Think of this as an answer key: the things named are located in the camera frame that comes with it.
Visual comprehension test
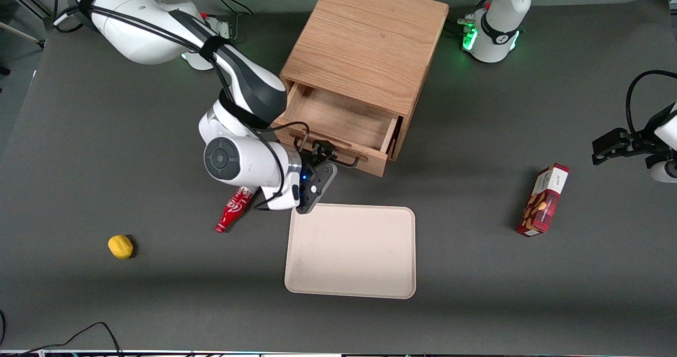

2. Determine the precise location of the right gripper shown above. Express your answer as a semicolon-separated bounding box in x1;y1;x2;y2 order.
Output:
299;141;338;175

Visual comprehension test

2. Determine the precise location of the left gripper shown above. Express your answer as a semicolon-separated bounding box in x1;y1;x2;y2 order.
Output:
591;102;677;166

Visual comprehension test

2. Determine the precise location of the wooden drawer with black handle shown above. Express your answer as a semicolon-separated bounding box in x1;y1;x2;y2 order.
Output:
272;81;405;178

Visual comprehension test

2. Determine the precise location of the wooden drawer cabinet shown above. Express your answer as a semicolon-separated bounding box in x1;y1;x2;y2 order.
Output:
279;0;450;162

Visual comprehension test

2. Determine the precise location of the red cookie box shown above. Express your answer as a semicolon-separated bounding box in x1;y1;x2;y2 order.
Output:
516;163;570;237

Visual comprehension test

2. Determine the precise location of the beige plastic tray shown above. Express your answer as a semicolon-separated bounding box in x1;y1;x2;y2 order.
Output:
284;203;417;299

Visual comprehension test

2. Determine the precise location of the red sauce bottle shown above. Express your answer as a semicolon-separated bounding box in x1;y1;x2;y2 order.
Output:
214;186;260;234

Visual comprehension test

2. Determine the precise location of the yellow lemon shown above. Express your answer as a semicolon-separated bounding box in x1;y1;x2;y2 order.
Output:
107;235;134;260

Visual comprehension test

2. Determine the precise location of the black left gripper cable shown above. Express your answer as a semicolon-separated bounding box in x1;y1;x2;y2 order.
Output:
626;70;677;135

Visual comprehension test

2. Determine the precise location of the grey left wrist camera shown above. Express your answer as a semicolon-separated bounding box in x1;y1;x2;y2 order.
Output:
649;156;677;184

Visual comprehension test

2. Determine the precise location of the black left arm base cable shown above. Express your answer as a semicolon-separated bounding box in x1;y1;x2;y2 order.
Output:
449;0;495;36

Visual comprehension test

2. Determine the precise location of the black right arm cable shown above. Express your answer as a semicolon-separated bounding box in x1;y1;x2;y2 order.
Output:
53;0;313;211

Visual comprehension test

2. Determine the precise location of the black cable on floor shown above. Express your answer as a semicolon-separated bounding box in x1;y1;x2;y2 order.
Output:
0;322;123;357

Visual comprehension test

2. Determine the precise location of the aluminium frame rail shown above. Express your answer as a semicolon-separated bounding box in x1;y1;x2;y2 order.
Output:
0;0;47;48

